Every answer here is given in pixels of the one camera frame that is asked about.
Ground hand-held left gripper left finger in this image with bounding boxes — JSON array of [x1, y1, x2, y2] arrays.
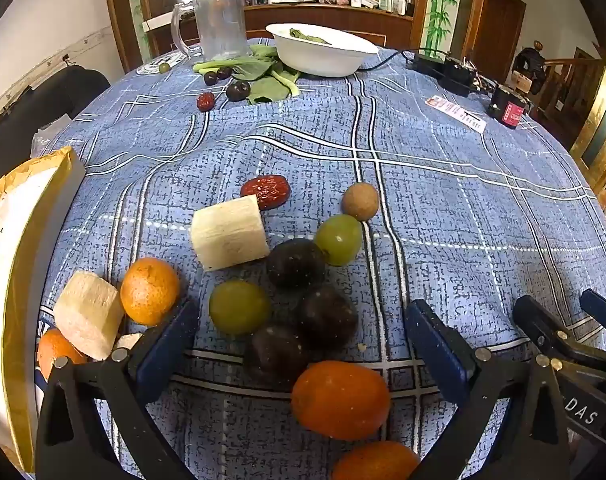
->
[[35, 297, 201, 480]]

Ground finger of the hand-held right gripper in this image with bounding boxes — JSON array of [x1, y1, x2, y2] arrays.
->
[[580, 289, 606, 331], [513, 295, 606, 377]]

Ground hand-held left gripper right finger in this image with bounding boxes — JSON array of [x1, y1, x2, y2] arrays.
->
[[404, 299, 571, 480]]

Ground pale peeled sugarcane chunk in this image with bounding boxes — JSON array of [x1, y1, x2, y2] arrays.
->
[[190, 195, 270, 272], [114, 332, 144, 352], [53, 271, 126, 362]]

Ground small orange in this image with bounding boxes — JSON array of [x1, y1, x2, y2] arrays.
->
[[331, 440, 421, 480], [119, 257, 181, 326], [37, 328, 87, 381], [291, 360, 391, 442]]

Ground large dark grape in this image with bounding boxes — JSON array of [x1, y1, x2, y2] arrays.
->
[[246, 324, 311, 391], [266, 238, 327, 291], [297, 286, 359, 351]]

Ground white foam tray yellow tape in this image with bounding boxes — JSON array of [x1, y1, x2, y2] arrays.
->
[[0, 146, 86, 473]]

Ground large green grape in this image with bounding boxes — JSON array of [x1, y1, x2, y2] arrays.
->
[[209, 280, 271, 336], [315, 214, 363, 267]]

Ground brown longan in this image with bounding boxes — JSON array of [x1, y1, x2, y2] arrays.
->
[[341, 183, 379, 222]]

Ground large red date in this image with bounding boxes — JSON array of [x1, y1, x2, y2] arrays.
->
[[241, 175, 290, 211]]

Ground black battery red label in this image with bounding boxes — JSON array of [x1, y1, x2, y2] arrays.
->
[[487, 82, 534, 131]]

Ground wooden stair railing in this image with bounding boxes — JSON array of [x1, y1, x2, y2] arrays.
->
[[533, 47, 606, 151]]

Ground white red paper slip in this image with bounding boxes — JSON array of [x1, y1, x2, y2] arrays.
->
[[425, 95, 488, 134]]

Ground clear plastic bag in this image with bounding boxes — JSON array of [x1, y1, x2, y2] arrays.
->
[[30, 115, 72, 158]]

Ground dark figurine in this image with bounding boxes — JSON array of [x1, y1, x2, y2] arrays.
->
[[513, 40, 547, 94]]

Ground black power adapter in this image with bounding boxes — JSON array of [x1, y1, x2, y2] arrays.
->
[[438, 55, 477, 97], [408, 50, 446, 79]]

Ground black sofa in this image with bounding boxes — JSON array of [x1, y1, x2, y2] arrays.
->
[[0, 67, 111, 191]]

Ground green leafy vegetable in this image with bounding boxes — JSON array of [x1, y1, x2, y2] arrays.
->
[[193, 44, 301, 106]]

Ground wooden door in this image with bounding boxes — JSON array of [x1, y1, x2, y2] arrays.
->
[[470, 0, 527, 70]]

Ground white bowl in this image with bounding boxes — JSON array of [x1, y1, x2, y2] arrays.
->
[[265, 22, 380, 78]]

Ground bamboo painted pillar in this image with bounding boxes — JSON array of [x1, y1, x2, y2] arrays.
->
[[422, 0, 458, 55]]

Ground flat white box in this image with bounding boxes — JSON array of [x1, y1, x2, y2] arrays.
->
[[142, 14, 177, 32]]

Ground clear glass mug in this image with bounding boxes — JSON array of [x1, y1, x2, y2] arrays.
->
[[170, 0, 249, 61]]

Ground green leaf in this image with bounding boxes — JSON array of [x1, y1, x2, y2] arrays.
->
[[289, 28, 331, 45]]

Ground wooden cabinet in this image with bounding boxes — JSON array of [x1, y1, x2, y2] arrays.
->
[[103, 0, 484, 73]]

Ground gold picture frame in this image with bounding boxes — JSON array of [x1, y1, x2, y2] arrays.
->
[[569, 35, 606, 193]]

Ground black cable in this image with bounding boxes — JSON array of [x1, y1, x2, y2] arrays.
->
[[355, 49, 419, 72]]

